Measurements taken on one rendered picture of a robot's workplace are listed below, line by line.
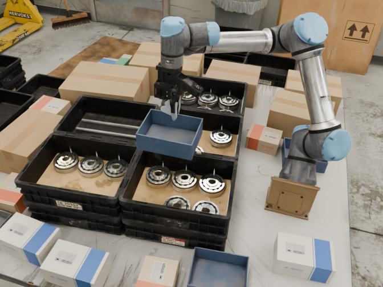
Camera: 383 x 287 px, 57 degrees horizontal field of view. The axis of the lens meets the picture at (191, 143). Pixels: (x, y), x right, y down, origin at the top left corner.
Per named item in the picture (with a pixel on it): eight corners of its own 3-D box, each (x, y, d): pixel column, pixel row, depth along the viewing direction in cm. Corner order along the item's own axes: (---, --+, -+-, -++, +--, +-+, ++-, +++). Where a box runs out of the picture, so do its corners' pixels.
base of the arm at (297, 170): (312, 185, 152) (317, 162, 152) (319, 187, 137) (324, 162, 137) (277, 177, 154) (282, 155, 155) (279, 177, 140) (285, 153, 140)
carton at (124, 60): (125, 62, 234) (123, 53, 230) (133, 63, 232) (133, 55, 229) (108, 80, 216) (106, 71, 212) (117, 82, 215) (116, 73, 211)
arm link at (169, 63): (186, 50, 118) (178, 60, 112) (186, 64, 121) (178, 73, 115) (165, 47, 120) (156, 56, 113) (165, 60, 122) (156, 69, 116)
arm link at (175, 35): (191, 22, 108) (164, 24, 105) (189, 56, 114) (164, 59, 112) (182, 14, 114) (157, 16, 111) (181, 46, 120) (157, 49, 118)
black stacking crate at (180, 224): (234, 180, 150) (237, 160, 142) (226, 240, 128) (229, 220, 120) (143, 165, 154) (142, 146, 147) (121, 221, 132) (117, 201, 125)
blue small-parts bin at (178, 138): (202, 132, 132) (203, 118, 127) (191, 160, 121) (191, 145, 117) (151, 123, 136) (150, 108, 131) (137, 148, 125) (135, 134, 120)
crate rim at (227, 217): (237, 164, 143) (238, 159, 142) (229, 224, 121) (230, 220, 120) (142, 149, 148) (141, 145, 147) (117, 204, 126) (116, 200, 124)
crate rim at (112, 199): (142, 149, 148) (141, 145, 147) (117, 204, 126) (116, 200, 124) (52, 135, 153) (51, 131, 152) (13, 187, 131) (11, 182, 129)
